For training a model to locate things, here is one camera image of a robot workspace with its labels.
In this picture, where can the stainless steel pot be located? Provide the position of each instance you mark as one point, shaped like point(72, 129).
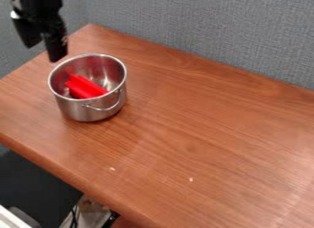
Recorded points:
point(107, 72)

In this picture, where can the white object at corner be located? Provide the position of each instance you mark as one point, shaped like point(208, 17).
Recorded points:
point(9, 220)

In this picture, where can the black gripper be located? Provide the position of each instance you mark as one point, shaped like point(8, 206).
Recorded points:
point(30, 12)

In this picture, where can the metal table leg bracket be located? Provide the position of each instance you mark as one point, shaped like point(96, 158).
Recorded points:
point(89, 214)

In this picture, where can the red plastic block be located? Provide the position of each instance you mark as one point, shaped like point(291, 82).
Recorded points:
point(81, 88)

